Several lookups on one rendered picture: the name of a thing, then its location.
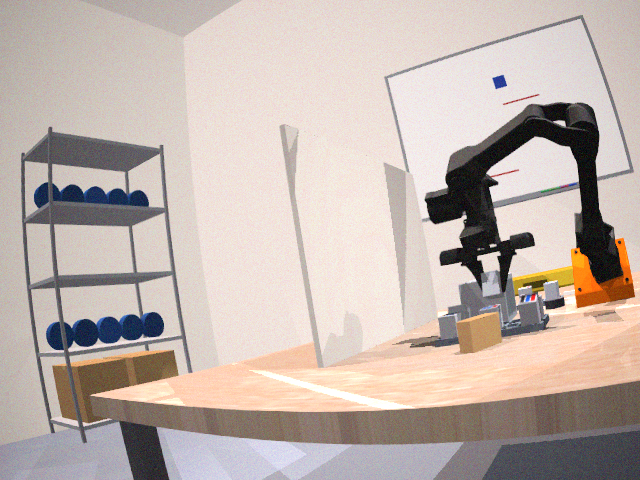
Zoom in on dark grey short cylinder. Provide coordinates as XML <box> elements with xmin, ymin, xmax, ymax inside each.
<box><xmin>544</xmin><ymin>296</ymin><xmax>565</xmax><ymax>310</ymax></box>

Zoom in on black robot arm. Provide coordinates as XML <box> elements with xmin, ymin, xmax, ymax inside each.
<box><xmin>424</xmin><ymin>102</ymin><xmax>624</xmax><ymax>284</ymax></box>

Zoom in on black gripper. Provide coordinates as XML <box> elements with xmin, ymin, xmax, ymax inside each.
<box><xmin>439</xmin><ymin>210</ymin><xmax>535</xmax><ymax>292</ymax></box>

